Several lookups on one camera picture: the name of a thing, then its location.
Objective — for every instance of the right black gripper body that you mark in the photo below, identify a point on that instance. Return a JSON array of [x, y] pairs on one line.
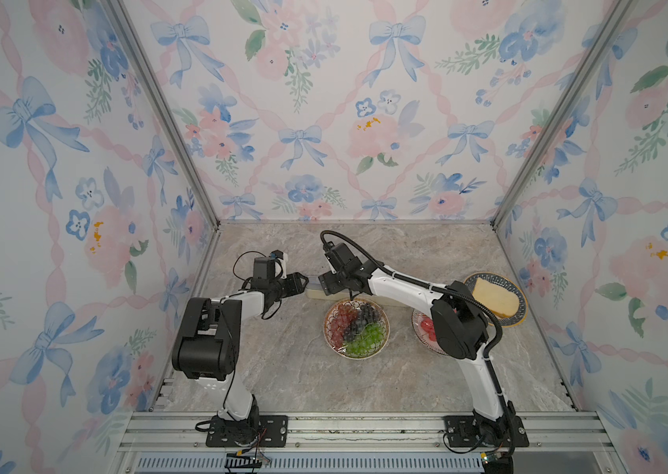
[[344, 277]]

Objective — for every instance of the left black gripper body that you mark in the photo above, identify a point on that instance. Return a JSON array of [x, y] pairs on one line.
[[276, 289]]

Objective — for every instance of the round plate with grapes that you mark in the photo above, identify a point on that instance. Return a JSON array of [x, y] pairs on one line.
[[356, 327]]

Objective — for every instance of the glass bowl with striped rim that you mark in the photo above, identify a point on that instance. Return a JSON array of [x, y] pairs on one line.
[[426, 332]]

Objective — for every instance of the cream plastic wrap dispenser box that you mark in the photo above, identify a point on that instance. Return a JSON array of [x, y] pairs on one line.
[[315, 291]]

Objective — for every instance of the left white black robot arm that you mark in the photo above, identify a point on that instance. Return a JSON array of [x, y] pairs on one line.
[[207, 347]]

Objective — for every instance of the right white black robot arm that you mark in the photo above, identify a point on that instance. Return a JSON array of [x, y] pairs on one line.
[[465, 329]]

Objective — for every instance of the mixed colour grapes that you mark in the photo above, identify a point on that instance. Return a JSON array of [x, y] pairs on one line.
[[358, 329]]

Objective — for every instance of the red strawberries pile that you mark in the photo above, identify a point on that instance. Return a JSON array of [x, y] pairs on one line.
[[427, 326]]

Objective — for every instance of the slice of bread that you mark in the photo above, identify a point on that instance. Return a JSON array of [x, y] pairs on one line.
[[499, 300]]

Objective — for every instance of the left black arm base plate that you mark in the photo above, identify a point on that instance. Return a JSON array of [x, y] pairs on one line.
[[266, 431]]

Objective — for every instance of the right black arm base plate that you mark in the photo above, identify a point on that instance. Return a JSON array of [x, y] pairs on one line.
[[467, 431]]

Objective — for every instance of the aluminium mounting rail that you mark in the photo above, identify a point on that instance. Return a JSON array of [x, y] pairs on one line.
[[562, 442]]

